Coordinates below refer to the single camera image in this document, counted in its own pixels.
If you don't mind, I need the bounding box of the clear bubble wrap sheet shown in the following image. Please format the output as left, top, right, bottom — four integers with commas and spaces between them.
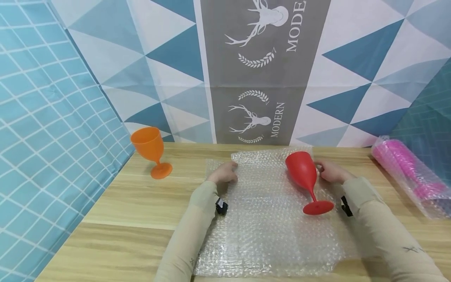
193, 147, 356, 278

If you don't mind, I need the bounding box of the orange plastic goblet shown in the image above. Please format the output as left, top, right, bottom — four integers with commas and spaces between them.
130, 127, 173, 180

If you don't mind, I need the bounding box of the person's left forearm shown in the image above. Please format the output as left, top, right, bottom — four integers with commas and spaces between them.
152, 180, 222, 282

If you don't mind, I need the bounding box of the person's right hand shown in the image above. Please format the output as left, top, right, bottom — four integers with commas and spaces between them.
313, 159, 357, 185

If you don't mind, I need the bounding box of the person's left hand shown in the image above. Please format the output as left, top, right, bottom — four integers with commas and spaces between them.
207, 160, 239, 185

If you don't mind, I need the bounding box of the pink goblet in bubble wrap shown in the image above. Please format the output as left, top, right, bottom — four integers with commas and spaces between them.
370, 135, 451, 220

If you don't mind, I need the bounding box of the red plastic goblet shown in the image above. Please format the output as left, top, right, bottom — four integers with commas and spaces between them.
285, 151, 335, 216

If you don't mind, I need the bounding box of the person's right forearm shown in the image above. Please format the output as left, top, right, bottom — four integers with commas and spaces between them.
341, 176, 450, 282

